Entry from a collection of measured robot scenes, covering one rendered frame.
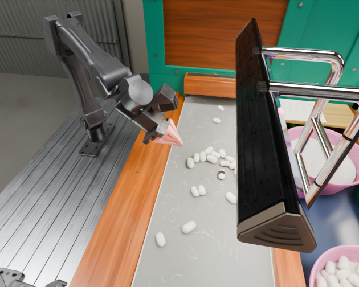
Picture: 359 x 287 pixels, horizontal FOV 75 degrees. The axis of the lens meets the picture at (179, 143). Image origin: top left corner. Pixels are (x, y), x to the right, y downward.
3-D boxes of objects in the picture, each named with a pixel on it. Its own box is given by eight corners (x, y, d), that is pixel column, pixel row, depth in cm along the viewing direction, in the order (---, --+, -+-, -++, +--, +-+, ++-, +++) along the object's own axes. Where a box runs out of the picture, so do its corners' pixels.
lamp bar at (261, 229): (236, 243, 26) (249, 207, 21) (235, 42, 71) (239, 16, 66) (312, 255, 25) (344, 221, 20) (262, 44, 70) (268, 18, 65)
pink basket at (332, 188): (323, 219, 68) (339, 200, 62) (256, 162, 85) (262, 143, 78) (371, 180, 79) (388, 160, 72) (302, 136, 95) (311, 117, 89)
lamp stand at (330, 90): (223, 231, 65) (261, 87, 35) (225, 176, 80) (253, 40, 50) (294, 242, 63) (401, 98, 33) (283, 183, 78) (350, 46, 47)
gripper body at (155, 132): (170, 110, 65) (149, 93, 62) (162, 134, 57) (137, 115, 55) (156, 123, 69) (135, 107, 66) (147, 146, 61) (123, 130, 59)
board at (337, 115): (265, 121, 88) (265, 118, 87) (261, 99, 99) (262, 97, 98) (360, 130, 84) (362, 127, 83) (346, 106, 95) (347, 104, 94)
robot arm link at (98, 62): (134, 70, 57) (69, 1, 66) (101, 82, 53) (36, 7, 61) (131, 103, 67) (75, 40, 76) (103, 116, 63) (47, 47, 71)
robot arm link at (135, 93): (163, 95, 54) (138, 47, 52) (133, 110, 49) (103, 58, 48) (145, 109, 64) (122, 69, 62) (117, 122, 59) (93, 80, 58)
